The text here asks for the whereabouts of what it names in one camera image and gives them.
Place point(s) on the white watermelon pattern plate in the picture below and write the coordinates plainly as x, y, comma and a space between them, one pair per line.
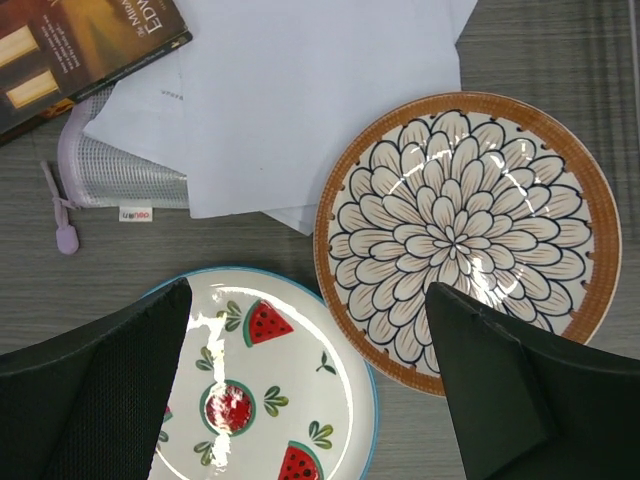
267, 386

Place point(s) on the dark brown book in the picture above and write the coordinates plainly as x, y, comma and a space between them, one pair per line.
55, 54

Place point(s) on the brown floral pattern plate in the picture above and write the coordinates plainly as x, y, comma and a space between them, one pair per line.
476, 190

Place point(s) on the mesh zipper pouch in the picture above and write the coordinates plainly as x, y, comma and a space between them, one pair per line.
94, 174

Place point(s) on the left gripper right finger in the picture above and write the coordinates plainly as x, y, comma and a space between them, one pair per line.
528, 404

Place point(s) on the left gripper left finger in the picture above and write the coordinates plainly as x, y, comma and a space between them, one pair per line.
89, 403

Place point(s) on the white cloth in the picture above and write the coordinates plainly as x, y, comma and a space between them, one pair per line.
256, 109

